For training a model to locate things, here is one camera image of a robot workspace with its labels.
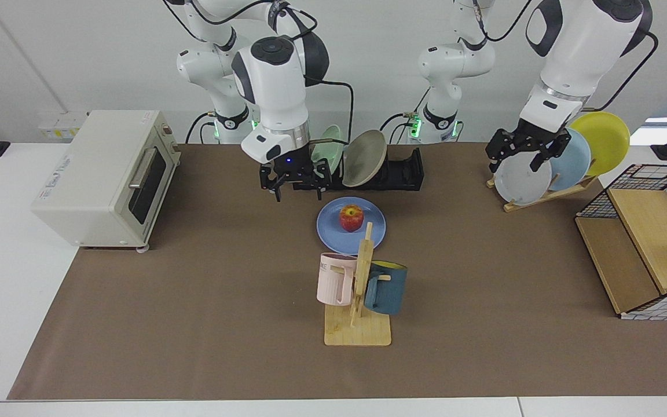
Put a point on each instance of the red yellow apple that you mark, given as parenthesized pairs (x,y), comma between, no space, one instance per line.
(351,218)

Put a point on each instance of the grey plate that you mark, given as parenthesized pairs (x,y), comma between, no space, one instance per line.
(521,182)

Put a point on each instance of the light blue plate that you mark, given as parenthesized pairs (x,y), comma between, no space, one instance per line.
(574,165)

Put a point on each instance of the wooden plate rack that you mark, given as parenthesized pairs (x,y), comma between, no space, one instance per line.
(542,197)

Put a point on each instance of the pale green plate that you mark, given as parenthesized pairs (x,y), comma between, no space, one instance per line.
(329,147)

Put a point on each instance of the beige plate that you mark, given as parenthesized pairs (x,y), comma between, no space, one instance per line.
(363,157)

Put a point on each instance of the yellow plate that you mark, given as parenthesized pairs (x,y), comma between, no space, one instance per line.
(605,139)

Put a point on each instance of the black dish rack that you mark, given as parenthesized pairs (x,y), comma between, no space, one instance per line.
(403,171)

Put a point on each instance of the pink mug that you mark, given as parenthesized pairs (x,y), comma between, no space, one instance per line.
(333,281)

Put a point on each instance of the dark blue mug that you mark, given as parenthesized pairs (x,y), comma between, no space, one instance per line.
(388,289)

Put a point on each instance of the wooden cup stand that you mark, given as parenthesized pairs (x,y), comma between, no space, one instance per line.
(362,330)

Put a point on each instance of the brown table cloth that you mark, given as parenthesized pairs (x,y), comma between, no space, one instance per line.
(223,336)

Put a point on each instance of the pale toaster oven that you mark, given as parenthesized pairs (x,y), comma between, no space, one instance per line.
(90,179)

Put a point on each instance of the white wall socket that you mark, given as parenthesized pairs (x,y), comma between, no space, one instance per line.
(55,124)

